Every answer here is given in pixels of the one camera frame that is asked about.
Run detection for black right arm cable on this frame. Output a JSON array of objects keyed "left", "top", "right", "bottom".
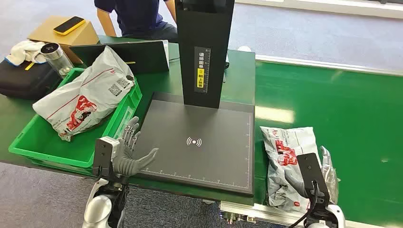
[{"left": 287, "top": 180, "right": 319, "bottom": 228}]

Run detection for green plastic delivery bin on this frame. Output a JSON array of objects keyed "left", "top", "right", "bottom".
[{"left": 8, "top": 67, "right": 143, "bottom": 176}]

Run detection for white cloth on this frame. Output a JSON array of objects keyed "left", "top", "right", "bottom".
[{"left": 4, "top": 40, "right": 48, "bottom": 67}]

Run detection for clear bottle with black lid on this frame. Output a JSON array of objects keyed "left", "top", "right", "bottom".
[{"left": 40, "top": 42, "right": 75, "bottom": 79}]

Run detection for person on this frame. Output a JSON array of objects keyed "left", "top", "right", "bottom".
[{"left": 94, "top": 0, "right": 179, "bottom": 44}]

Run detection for brown cardboard box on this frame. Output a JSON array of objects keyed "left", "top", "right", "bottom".
[{"left": 27, "top": 15, "right": 100, "bottom": 65}]

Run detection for black carry case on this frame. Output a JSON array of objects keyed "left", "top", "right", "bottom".
[{"left": 0, "top": 57, "right": 64, "bottom": 102}]

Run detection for green conveyor belt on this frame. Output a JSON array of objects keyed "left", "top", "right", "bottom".
[{"left": 253, "top": 61, "right": 403, "bottom": 227}]

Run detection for white window ledge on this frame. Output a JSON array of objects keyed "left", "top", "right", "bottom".
[{"left": 235, "top": 0, "right": 403, "bottom": 20}]

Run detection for yellow black smartphone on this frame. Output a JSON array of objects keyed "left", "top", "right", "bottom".
[{"left": 52, "top": 16, "right": 86, "bottom": 36}]

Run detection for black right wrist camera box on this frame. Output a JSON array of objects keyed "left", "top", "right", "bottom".
[{"left": 296, "top": 152, "right": 331, "bottom": 206}]

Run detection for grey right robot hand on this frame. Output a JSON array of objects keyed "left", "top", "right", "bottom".
[{"left": 284, "top": 145, "right": 340, "bottom": 205}]

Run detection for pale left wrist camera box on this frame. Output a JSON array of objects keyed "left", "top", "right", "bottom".
[{"left": 92, "top": 136, "right": 121, "bottom": 178}]

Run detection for black inbound scanner machine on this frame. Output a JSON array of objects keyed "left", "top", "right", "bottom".
[{"left": 131, "top": 0, "right": 255, "bottom": 198}]

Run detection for white red-print courier package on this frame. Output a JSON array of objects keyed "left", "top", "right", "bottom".
[
  {"left": 260, "top": 126, "right": 340, "bottom": 215},
  {"left": 32, "top": 46, "right": 136, "bottom": 142}
]

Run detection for black laptop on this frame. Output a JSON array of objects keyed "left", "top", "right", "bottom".
[{"left": 68, "top": 40, "right": 171, "bottom": 76}]

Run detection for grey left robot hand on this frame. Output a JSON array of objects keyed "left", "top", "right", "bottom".
[{"left": 112, "top": 116, "right": 160, "bottom": 185}]

